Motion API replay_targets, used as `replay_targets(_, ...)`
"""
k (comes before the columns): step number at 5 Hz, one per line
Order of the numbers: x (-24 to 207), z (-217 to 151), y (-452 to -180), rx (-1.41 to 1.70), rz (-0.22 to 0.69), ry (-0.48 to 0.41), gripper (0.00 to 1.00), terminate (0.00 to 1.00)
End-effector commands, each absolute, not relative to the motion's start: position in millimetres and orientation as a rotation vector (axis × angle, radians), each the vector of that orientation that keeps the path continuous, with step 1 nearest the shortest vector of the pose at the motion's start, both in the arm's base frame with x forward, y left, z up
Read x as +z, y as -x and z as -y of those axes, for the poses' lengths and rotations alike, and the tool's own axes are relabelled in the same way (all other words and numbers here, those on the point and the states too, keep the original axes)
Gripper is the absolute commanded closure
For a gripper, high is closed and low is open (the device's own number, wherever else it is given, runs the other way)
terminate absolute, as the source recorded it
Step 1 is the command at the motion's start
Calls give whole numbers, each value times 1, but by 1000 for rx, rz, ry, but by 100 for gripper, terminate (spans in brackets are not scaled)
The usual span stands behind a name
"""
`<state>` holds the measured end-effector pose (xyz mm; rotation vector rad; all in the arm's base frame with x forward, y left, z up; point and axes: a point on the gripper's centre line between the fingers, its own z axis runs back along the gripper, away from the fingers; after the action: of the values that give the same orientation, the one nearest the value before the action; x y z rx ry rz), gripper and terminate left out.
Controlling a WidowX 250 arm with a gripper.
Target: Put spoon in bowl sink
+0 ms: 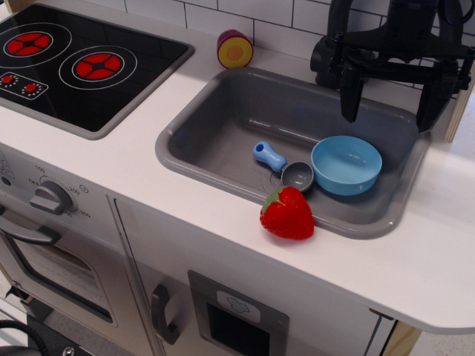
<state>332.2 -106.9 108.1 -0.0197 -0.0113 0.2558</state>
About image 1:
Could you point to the grey oven door handle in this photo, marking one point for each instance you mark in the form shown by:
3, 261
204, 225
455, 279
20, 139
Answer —
41, 236

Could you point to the red toy strawberry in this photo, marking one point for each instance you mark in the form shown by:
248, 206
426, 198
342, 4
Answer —
287, 214

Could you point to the black toy stove top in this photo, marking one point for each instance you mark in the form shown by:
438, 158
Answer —
79, 74

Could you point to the grey plastic sink basin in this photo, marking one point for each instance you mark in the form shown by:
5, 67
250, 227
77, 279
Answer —
212, 138

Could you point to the grey cabinet door handle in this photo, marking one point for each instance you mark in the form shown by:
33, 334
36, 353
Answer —
168, 332

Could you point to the grey oven dial knob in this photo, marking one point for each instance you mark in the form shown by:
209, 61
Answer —
51, 198

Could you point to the grey dispenser panel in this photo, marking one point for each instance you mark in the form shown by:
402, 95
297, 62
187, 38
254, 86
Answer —
235, 322

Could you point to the purple yellow toy can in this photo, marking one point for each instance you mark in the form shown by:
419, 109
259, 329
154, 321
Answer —
234, 49

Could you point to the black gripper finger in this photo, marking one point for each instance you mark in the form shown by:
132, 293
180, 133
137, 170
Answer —
351, 87
436, 94

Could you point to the blue handled grey spoon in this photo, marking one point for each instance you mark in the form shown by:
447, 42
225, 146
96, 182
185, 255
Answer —
299, 175

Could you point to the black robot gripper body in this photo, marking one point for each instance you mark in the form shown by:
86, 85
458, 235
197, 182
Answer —
415, 36

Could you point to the dark grey toy faucet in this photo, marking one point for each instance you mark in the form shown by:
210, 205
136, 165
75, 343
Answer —
324, 50

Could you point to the light blue plastic bowl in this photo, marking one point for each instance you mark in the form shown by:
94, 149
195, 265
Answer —
345, 165

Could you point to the toy oven door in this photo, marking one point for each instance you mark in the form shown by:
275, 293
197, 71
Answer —
55, 274

